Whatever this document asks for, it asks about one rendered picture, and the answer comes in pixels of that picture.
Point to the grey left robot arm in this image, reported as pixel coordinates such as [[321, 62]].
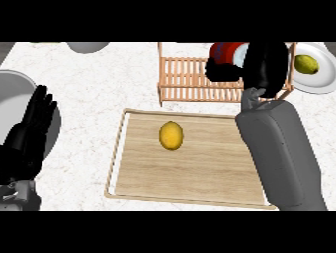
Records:
[[15, 195]]

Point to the white plate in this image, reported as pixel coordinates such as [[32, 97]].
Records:
[[321, 79]]

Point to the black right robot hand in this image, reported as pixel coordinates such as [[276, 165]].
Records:
[[264, 69]]

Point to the yellow mango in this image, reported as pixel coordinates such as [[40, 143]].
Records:
[[170, 135]]

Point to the wooden tray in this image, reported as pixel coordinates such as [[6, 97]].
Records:
[[195, 168]]

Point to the yellow-green lemon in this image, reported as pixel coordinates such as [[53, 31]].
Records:
[[306, 64]]

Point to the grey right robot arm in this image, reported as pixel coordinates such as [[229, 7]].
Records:
[[278, 154]]

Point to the large grey pot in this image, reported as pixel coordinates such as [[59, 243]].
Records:
[[0, 108]]

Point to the wooden tiered shelf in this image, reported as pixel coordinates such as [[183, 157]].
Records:
[[195, 79]]

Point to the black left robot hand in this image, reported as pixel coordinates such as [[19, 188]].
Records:
[[26, 138]]

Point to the grey bowl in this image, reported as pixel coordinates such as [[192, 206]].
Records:
[[87, 47]]

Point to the red and blue can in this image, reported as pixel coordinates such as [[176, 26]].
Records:
[[226, 52]]

